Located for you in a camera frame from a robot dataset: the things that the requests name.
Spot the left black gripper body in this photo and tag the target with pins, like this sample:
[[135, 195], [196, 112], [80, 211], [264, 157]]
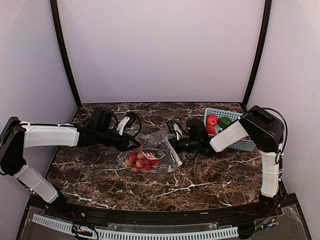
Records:
[[120, 146]]

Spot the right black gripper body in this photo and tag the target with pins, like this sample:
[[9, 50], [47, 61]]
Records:
[[192, 145]]

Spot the clear zip top bag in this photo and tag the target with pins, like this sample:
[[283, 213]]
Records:
[[155, 145]]

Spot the green fake avocado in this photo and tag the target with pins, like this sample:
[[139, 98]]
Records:
[[224, 122]]

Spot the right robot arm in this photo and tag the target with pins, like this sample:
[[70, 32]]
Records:
[[259, 128]]

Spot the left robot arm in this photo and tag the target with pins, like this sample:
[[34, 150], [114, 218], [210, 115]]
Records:
[[18, 136]]

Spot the light blue plastic basket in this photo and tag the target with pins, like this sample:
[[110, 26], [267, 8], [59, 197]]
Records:
[[232, 137]]

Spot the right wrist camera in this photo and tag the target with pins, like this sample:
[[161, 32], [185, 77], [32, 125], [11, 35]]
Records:
[[175, 128]]

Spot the black front rail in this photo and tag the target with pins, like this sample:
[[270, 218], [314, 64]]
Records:
[[237, 215]]

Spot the white slotted cable duct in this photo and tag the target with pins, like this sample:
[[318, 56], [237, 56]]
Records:
[[135, 232]]

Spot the left black frame post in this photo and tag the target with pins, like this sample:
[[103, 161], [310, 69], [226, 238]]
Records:
[[63, 52]]

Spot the black frame post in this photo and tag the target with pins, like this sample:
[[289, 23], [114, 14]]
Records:
[[258, 53], [63, 52]]

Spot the right black frame post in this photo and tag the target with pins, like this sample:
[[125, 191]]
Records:
[[258, 53]]

